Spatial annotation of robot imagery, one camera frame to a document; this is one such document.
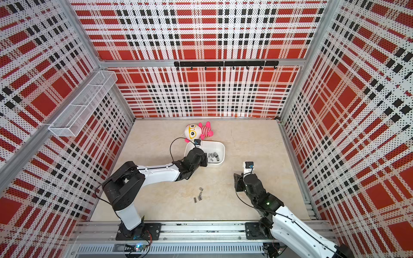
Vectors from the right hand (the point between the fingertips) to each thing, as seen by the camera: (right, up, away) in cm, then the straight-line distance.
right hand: (240, 174), depth 82 cm
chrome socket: (-21, -12, +2) cm, 25 cm away
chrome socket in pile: (-23, -14, 0) cm, 27 cm away
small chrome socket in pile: (-21, -9, +5) cm, 23 cm away
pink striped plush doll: (-28, +22, +22) cm, 42 cm away
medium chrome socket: (-15, +8, +18) cm, 24 cm away
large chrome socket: (-12, +7, +16) cm, 22 cm away
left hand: (-18, +10, +11) cm, 23 cm away
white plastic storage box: (-13, +10, +20) cm, 26 cm away
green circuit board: (-47, -30, -12) cm, 57 cm away
